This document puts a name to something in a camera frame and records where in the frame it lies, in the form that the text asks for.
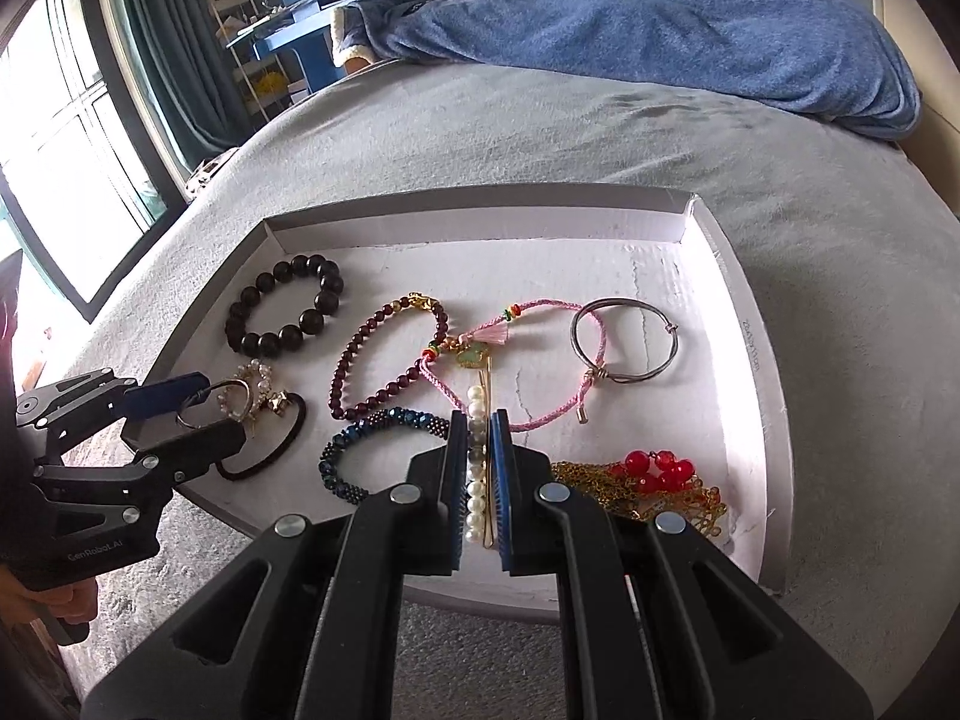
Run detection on blue desk with shelf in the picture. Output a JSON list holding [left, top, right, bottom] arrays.
[[254, 0, 352, 91]]

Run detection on red bead gold chain bracelet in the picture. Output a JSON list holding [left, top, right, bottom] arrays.
[[550, 448, 729, 542]]

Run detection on teal curtain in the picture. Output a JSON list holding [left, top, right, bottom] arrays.
[[122, 0, 252, 169]]

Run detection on silver bangle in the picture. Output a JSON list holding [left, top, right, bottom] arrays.
[[569, 296, 680, 385]]

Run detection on beige wardrobe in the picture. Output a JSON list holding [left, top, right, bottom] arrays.
[[871, 0, 958, 211]]

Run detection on white wire rack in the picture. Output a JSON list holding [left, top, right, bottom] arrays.
[[206, 0, 308, 127]]

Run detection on grey shallow cardboard tray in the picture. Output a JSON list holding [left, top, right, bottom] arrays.
[[153, 184, 794, 590]]

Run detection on black framed window door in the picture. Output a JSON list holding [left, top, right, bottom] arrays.
[[2, 0, 187, 322]]

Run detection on blue bead bracelet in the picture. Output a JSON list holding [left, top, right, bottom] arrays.
[[317, 404, 456, 508]]

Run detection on black bead bracelet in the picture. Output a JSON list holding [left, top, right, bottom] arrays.
[[223, 252, 347, 358]]

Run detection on grey bed sheet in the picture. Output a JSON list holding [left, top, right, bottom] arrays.
[[68, 65, 958, 718]]

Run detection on left hand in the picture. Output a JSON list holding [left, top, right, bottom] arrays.
[[0, 566, 99, 626]]

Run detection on dark red bead bracelet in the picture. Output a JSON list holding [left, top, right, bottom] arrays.
[[325, 292, 454, 425]]

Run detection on blue blanket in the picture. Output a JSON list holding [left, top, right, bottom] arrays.
[[332, 0, 923, 142]]

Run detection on rhinestone bow hair clip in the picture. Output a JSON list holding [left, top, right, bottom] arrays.
[[174, 359, 291, 436]]

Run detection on pearl bar hair pin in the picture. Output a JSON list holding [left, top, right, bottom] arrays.
[[466, 358, 496, 550]]

